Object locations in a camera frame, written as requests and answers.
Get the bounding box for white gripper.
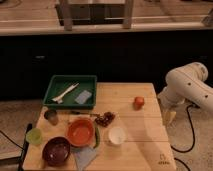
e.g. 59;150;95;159
157;87;184;126

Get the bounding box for red apple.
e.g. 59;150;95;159
134;97;145;110

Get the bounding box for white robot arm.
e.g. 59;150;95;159
157;62;213;126

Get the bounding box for white paper cup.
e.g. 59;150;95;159
108;126;126;146

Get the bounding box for small dark metal cup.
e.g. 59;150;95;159
44;109;59;125

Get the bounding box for light green cup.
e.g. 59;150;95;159
26;128;42;145

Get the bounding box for bunch of dark grapes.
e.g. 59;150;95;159
95;112;115;127

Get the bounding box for green chili pepper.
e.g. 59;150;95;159
93;125;100;149

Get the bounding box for grey sponge in tray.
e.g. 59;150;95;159
75;90;92;104

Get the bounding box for orange bowl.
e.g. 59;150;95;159
66;118;95;147

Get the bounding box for grey blue cloth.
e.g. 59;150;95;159
71;146;97;171

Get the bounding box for green plastic tray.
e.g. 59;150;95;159
43;75;97;109

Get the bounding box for white plastic fork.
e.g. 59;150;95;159
52;83;79;104

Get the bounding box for dark purple bowl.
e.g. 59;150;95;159
42;137;70;167

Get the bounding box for wooden stool legs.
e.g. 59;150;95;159
55;0;134;31

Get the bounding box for black cable right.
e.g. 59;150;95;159
170;103;201;171

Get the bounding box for black cable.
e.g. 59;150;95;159
170;103;201;171
0;129;25;151

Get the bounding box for dark handled knife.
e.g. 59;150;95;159
71;111;101;117

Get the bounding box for black cable left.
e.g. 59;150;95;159
0;129;25;151

